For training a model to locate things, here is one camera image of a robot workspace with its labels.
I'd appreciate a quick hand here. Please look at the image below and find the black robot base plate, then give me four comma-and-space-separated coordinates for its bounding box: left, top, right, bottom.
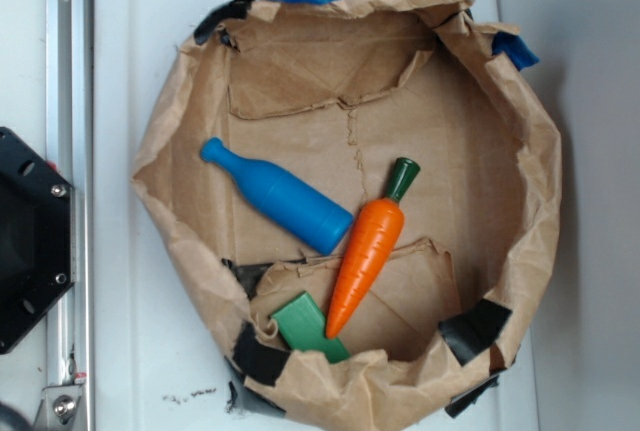
0, 127, 73, 355

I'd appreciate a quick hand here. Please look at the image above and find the green wooden block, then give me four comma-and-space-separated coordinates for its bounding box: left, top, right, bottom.
271, 292, 351, 364

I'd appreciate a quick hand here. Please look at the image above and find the blue tape piece right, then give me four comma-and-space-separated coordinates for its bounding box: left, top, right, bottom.
491, 31, 540, 71

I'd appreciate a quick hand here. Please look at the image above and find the black tape piece lower right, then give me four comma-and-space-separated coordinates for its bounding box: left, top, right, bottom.
438, 299, 512, 366

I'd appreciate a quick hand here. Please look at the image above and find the metal corner bracket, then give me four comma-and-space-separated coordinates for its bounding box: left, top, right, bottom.
33, 385, 87, 431

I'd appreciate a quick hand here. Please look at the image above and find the brown paper bag container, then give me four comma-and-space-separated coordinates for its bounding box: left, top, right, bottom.
132, 0, 562, 430

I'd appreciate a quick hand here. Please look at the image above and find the blue toy bottle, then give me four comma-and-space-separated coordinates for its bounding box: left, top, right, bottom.
200, 137, 353, 255

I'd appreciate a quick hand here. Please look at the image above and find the black tape piece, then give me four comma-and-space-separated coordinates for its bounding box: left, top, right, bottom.
232, 322, 291, 386
438, 299, 512, 366
193, 0, 255, 45

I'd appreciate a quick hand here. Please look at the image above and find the white plastic tray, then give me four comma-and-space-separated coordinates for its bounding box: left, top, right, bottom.
92, 0, 541, 431

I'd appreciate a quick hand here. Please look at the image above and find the aluminium extrusion rail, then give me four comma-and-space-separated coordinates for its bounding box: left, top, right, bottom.
45, 0, 96, 430

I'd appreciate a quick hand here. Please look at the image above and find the black tape piece lower left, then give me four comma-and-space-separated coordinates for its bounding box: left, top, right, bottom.
232, 322, 291, 386

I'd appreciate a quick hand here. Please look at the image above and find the black tape piece top left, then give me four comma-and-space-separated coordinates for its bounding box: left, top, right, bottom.
193, 0, 255, 45

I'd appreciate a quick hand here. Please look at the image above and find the orange toy carrot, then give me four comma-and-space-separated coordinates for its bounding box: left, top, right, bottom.
325, 157, 420, 339

